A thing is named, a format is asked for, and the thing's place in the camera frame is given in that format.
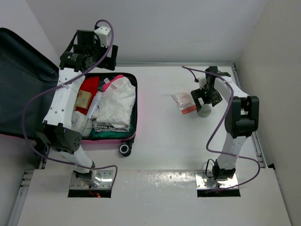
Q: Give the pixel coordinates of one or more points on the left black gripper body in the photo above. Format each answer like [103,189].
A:
[108,62]

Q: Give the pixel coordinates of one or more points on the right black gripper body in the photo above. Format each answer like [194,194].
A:
[209,94]

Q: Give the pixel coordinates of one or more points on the clear zip bag red label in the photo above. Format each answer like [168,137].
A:
[184,101]

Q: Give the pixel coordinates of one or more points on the pink towel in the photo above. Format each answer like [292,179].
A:
[108,82]

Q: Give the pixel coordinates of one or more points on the red cloth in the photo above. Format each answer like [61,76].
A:
[89,85]

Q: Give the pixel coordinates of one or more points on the white cloth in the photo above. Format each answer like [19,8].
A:
[116,104]

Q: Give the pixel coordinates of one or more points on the small yellow cardboard box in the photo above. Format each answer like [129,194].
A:
[83,99]

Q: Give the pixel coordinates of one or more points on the pink suitcase with dark lining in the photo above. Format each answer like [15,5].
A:
[24,73]

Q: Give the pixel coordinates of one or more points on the white pink spray bottle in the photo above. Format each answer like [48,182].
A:
[94,107]

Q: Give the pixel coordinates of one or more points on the black white newspaper print bag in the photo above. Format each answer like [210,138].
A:
[102,127]

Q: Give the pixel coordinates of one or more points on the white drawstring pouch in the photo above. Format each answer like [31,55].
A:
[80,123]

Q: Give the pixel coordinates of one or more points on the green printed shirt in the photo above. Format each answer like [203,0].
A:
[110,135]

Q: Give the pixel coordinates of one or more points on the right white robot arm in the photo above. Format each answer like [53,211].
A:
[241,117]

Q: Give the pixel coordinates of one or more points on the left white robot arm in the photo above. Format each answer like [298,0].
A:
[86,49]

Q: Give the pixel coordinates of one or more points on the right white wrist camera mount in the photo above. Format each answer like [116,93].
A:
[202,82]

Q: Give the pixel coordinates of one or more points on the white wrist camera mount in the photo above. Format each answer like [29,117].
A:
[104,34]
[202,82]

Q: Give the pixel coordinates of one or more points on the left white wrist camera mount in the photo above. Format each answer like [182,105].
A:
[104,34]

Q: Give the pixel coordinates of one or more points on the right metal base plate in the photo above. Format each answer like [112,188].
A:
[203,182]

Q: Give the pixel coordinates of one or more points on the metal base plate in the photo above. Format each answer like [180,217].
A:
[203,182]
[95,179]

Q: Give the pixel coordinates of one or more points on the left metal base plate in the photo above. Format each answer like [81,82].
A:
[95,179]

